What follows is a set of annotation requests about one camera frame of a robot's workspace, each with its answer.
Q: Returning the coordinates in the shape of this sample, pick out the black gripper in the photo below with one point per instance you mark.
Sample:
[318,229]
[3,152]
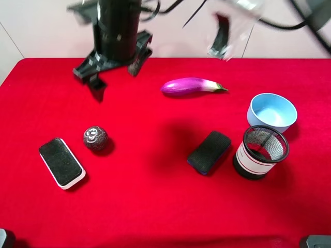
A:
[95,63]

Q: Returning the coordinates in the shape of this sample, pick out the dark grey patterned ball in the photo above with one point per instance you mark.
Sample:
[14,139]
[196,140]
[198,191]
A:
[95,138]

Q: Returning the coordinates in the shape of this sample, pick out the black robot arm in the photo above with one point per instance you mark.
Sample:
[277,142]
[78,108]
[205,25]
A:
[117,41]

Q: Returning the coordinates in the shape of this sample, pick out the purple eggplant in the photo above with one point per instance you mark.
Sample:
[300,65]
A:
[186,86]

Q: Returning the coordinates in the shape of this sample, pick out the black eraser with white base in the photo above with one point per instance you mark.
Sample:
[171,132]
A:
[64,167]

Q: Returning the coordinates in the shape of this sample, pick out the black eraser with blue base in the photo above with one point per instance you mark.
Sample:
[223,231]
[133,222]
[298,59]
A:
[209,152]

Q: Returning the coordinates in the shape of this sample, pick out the red tablecloth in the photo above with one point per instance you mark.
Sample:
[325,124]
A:
[140,191]

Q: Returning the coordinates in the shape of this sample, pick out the light blue bowl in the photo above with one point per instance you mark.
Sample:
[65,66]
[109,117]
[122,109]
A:
[271,110]

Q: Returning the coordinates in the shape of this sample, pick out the black mesh pen holder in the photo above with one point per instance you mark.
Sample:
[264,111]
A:
[261,149]

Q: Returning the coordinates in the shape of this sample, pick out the black device bottom left corner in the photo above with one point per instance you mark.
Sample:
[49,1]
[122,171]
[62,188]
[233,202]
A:
[7,238]

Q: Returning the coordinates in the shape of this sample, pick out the black device corner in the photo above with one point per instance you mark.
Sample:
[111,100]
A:
[7,238]
[315,241]

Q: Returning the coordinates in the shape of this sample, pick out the black device bottom right corner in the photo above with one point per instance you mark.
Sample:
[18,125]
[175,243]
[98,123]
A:
[315,241]

